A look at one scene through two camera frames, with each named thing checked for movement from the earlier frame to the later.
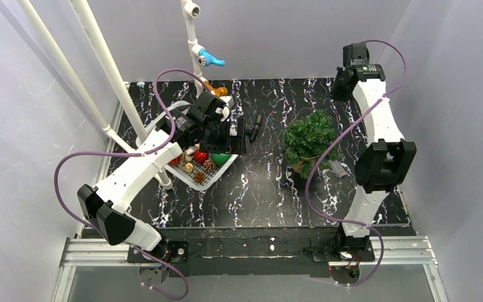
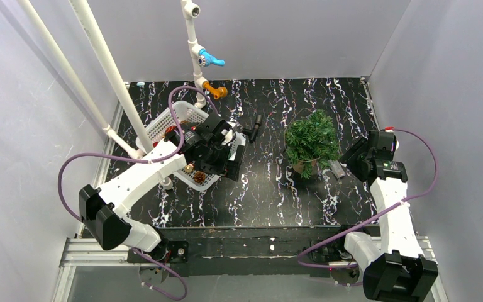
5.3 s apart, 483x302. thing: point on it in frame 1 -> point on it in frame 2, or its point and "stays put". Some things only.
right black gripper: x=339 y=83 -> x=353 y=153
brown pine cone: x=199 y=177 stays put
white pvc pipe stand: x=191 y=10 stays put
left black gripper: x=241 y=136 -> x=236 y=155
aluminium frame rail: x=79 y=251 stays put
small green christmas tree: x=306 y=139 stays put
